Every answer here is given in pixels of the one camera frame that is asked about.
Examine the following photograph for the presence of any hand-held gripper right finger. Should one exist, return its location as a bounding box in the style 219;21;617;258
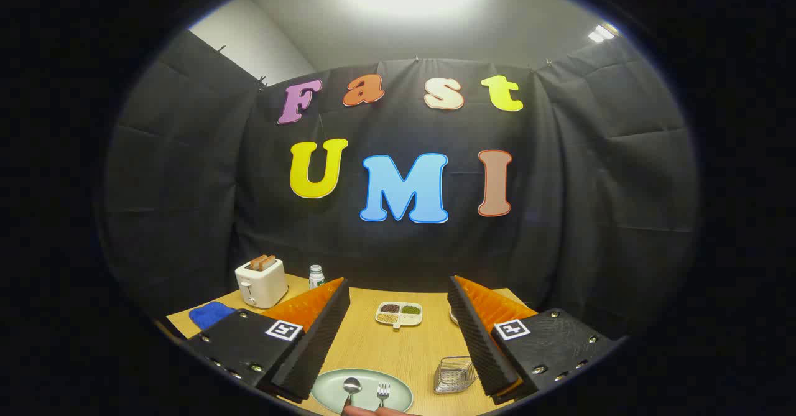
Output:
447;275;624;405

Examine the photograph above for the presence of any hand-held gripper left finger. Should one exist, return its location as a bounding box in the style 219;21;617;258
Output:
185;277;351;403

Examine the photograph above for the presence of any spoon with wooden handle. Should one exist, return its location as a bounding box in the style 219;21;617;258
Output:
341;377;363;415

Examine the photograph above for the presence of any green round plate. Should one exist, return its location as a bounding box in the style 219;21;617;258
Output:
311;368;414;415

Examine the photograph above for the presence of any white toaster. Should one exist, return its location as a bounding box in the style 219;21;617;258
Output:
234;258;289;309

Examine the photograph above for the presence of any white divided snack tray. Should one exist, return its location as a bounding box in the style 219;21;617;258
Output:
375;302;423;331

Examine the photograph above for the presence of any blue cloth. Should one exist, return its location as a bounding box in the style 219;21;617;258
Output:
188;301;237;331

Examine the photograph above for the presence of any black backdrop cloth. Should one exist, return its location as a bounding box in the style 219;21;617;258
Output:
103;29;700;342

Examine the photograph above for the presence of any metal wire basket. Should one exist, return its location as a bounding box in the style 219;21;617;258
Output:
433;356;479;395

